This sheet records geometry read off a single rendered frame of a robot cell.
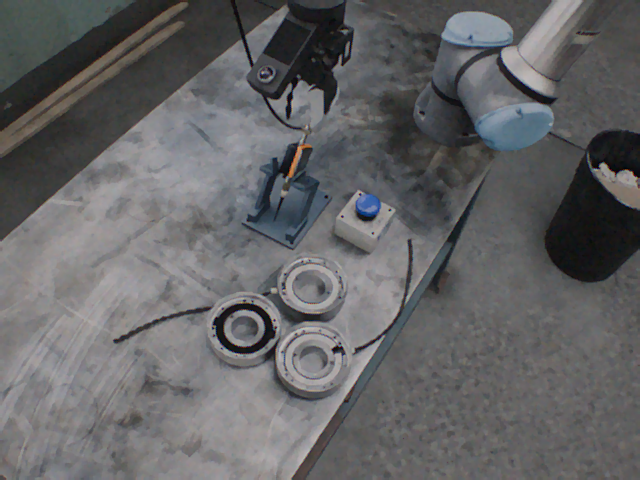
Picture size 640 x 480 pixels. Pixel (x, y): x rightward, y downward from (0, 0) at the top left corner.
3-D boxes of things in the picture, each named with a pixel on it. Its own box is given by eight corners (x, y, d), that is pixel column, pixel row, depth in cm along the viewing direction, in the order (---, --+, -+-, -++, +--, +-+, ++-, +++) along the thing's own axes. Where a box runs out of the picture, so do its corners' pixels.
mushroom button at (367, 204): (369, 235, 94) (373, 216, 90) (347, 223, 95) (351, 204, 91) (381, 218, 96) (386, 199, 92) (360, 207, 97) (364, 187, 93)
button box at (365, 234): (371, 255, 95) (375, 237, 91) (333, 234, 97) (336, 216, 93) (394, 221, 99) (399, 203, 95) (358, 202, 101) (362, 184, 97)
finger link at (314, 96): (348, 118, 88) (344, 66, 81) (328, 142, 84) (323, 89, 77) (330, 113, 89) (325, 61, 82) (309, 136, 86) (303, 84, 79)
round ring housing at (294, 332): (288, 410, 79) (288, 400, 76) (266, 344, 85) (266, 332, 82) (359, 389, 82) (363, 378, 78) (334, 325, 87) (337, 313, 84)
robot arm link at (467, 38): (478, 59, 112) (498, -1, 101) (507, 105, 104) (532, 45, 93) (422, 63, 109) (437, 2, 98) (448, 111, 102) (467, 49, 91)
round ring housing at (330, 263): (341, 264, 94) (344, 250, 90) (349, 324, 88) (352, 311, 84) (274, 267, 93) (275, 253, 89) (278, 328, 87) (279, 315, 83)
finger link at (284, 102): (305, 101, 90) (319, 59, 82) (284, 124, 87) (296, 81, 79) (288, 91, 90) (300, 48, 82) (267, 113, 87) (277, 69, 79)
